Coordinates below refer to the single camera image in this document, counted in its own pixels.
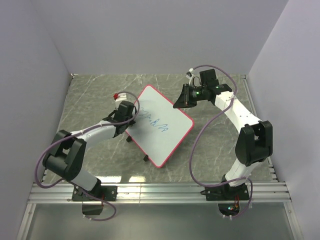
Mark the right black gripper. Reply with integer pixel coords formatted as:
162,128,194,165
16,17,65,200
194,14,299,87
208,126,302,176
172,84,207,110

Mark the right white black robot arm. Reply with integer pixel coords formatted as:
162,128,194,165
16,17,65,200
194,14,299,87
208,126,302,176
173,84,273,200

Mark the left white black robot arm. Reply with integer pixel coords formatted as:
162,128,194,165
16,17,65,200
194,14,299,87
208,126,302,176
42,100,138,201

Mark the red-framed whiteboard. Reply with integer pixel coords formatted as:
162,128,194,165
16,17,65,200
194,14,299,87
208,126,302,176
126,84,195,168

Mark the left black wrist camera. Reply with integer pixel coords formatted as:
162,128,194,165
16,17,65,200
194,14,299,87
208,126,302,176
116,100,135,119

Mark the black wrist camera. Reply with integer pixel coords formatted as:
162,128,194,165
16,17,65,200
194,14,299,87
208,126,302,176
199,69,219,87
116,100,135,119

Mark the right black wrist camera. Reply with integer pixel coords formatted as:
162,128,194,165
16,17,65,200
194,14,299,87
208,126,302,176
199,69,219,87

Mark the aluminium rail frame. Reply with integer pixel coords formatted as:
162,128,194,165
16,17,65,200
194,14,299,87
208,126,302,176
16,73,301,240

